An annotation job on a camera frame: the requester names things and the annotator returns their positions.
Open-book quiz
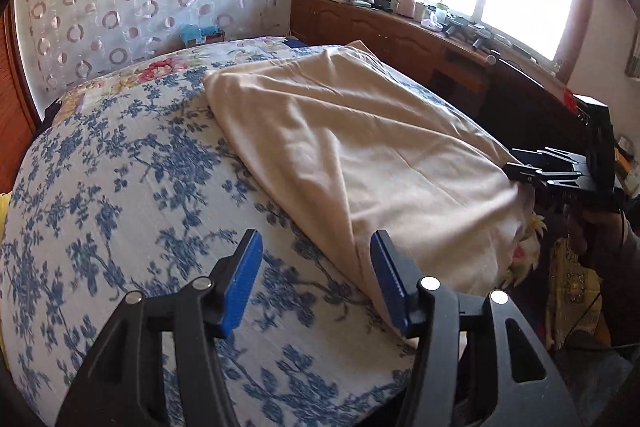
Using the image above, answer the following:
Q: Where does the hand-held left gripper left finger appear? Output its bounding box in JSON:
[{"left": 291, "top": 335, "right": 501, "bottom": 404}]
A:
[{"left": 55, "top": 229, "right": 264, "bottom": 427}]

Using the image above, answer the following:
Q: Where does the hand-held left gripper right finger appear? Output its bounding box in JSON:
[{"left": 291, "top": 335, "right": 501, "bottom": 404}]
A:
[{"left": 369, "top": 229, "right": 583, "bottom": 427}]

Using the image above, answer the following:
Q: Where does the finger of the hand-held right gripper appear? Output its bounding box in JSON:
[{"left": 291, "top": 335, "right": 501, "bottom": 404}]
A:
[
  {"left": 510, "top": 147, "right": 586, "bottom": 174},
  {"left": 504, "top": 163, "right": 592, "bottom": 188}
]

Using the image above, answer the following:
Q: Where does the beige printed t-shirt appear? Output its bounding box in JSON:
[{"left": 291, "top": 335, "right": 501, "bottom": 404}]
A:
[{"left": 202, "top": 41, "right": 538, "bottom": 348}]

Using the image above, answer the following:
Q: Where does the person's right hand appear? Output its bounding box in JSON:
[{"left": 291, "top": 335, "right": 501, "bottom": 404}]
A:
[{"left": 566, "top": 207, "right": 631, "bottom": 269}]

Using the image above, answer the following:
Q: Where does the yellow patterned cloth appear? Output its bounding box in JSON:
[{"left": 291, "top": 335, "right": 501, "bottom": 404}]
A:
[{"left": 545, "top": 237, "right": 608, "bottom": 349}]

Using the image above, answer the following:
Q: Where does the blue floral bedsheet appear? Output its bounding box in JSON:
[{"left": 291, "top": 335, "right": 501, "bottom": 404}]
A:
[{"left": 0, "top": 44, "right": 481, "bottom": 427}]

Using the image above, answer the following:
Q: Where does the wooden cabinet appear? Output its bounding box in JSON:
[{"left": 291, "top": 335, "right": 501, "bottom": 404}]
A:
[{"left": 290, "top": 0, "right": 501, "bottom": 114}]

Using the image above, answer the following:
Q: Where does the pink floral bedsheet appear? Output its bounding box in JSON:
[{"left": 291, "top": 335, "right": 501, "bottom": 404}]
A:
[{"left": 50, "top": 36, "right": 307, "bottom": 124}]

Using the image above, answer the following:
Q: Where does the blue tissue box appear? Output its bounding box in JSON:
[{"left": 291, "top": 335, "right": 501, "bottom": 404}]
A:
[{"left": 180, "top": 24, "right": 224, "bottom": 47}]

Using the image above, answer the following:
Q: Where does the wooden louvered wardrobe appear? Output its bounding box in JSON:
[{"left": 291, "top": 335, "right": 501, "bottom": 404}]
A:
[{"left": 0, "top": 4, "right": 40, "bottom": 194}]

